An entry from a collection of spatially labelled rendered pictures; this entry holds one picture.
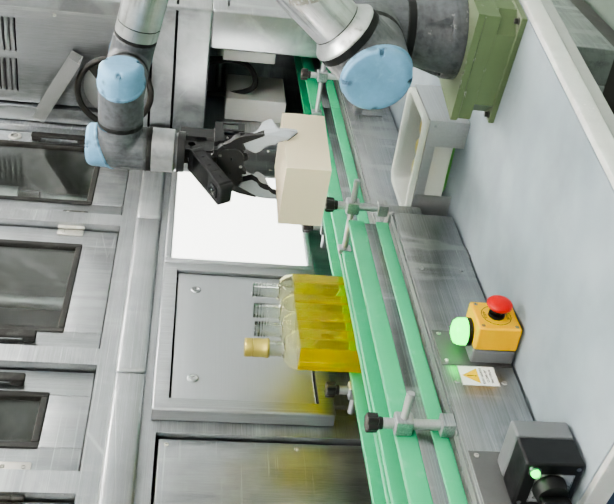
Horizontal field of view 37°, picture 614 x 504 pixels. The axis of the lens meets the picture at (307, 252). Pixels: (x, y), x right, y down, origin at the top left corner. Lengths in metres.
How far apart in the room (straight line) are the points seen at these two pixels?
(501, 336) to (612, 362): 0.29
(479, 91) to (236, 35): 1.05
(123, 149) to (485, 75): 0.63
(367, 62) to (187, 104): 1.24
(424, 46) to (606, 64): 1.25
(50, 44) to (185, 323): 1.02
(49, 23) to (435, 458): 1.69
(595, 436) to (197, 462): 0.73
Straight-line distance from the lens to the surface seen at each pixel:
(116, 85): 1.50
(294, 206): 1.54
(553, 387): 1.36
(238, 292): 1.99
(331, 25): 1.43
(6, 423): 1.75
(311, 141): 1.56
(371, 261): 1.67
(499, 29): 1.58
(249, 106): 2.75
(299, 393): 1.76
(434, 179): 1.84
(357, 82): 1.45
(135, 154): 1.57
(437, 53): 1.60
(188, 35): 2.54
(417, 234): 1.75
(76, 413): 1.75
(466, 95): 1.63
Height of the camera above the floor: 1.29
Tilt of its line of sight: 8 degrees down
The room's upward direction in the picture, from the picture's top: 86 degrees counter-clockwise
